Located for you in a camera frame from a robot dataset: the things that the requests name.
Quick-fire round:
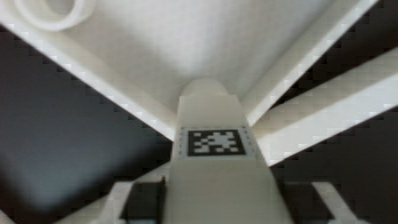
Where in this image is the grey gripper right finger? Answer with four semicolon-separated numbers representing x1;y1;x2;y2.
312;182;371;224

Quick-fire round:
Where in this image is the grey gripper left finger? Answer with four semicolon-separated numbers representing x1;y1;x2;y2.
97;182;133;224

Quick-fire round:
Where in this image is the white desk leg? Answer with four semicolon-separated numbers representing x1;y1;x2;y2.
163;78;293;224

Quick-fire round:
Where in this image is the white desk top tray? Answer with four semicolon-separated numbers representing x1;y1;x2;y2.
0;0;378;135

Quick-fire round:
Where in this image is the white front fence bar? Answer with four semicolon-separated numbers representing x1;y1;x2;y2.
53;47;398;224

